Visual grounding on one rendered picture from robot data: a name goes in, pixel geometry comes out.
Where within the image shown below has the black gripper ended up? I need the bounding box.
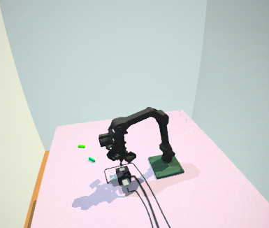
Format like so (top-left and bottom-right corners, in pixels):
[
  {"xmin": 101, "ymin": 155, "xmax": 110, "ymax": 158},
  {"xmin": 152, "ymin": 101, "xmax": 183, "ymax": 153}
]
[{"xmin": 106, "ymin": 141, "xmax": 136, "ymax": 163}]

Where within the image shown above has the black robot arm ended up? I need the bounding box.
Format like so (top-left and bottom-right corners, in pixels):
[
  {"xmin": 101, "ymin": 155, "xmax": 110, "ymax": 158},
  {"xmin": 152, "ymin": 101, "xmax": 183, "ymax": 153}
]
[{"xmin": 99, "ymin": 107, "xmax": 175, "ymax": 164}]

